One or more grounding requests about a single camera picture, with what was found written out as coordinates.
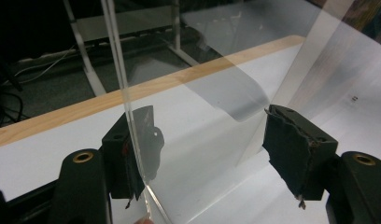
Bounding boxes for white metal desk frame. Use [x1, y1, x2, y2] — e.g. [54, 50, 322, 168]
[63, 0, 202, 97]

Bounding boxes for black floor cables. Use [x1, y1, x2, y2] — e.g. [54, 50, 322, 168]
[0, 55, 32, 130]

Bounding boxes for wooden table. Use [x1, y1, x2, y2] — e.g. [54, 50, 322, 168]
[0, 34, 306, 150]

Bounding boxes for white table mat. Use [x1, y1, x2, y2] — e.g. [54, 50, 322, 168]
[0, 41, 381, 224]

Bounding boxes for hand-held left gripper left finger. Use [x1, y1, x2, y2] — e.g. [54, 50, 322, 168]
[48, 105, 165, 224]

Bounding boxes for clear acrylic photo frame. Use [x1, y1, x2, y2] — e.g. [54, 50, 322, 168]
[99, 0, 381, 224]

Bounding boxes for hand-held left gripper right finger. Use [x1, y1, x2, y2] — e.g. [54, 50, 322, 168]
[261, 104, 381, 224]

